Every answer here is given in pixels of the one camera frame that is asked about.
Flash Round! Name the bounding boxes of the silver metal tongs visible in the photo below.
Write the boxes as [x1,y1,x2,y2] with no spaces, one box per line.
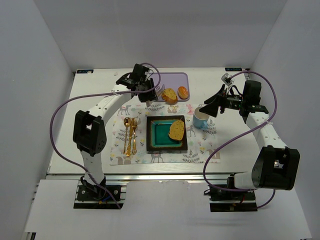
[146,84,165,107]

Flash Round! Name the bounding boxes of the crusty yellow bread slice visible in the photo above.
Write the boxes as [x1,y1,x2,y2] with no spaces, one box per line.
[161,88,178,105]

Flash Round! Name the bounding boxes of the yellow herb bread slice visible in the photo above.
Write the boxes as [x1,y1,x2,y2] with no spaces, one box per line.
[168,120,185,141]

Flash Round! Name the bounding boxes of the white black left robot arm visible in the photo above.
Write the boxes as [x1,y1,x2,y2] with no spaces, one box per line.
[72,64,158,196]

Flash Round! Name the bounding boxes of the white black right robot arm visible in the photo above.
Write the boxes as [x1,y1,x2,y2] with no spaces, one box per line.
[199,80,300,191]

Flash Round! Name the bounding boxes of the light blue mug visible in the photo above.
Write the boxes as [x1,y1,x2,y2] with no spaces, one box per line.
[192,106,210,130]

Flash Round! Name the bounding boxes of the lilac rectangular tray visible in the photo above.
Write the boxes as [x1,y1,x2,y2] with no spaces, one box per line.
[159,72,191,102]

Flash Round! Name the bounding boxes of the right blue corner label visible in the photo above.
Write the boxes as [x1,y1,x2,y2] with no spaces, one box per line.
[224,67,243,72]

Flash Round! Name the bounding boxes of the blue corner label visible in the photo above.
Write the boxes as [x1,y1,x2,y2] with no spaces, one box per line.
[224,67,243,72]
[76,69,94,74]

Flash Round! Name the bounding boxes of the small orange round bun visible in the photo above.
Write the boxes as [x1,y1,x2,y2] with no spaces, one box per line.
[177,86,189,100]

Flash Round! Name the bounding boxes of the gold spoon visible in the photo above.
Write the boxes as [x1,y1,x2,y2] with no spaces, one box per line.
[123,117,131,153]

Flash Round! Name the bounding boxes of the black teal square plate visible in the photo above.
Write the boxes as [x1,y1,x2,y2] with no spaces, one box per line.
[146,115,188,152]

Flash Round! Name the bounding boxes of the animal print placemat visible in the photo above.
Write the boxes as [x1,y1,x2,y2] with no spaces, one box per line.
[109,104,218,166]

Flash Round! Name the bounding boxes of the gold fork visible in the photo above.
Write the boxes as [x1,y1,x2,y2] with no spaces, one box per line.
[131,118,138,155]

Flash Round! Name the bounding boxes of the gold knife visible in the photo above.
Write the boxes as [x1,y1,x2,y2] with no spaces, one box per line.
[125,118,135,157]

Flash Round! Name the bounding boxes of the left blue corner label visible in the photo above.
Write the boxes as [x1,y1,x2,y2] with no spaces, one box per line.
[76,69,94,74]

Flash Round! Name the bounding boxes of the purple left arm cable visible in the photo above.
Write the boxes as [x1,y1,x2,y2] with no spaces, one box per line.
[49,62,162,210]

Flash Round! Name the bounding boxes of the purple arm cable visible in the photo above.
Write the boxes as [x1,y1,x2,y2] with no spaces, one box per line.
[203,70,278,210]
[49,62,162,210]

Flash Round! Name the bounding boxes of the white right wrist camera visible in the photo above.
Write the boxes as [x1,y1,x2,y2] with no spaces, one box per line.
[221,73,234,87]

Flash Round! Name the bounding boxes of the aluminium rail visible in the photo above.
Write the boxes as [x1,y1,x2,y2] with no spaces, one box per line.
[47,172,241,182]

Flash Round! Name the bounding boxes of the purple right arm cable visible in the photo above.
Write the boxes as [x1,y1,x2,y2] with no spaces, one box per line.
[203,70,278,210]

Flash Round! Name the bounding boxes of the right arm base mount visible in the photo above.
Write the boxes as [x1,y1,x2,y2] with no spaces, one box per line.
[203,186,258,213]

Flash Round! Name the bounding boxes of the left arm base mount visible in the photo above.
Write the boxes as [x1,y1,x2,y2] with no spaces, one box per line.
[73,181,126,210]

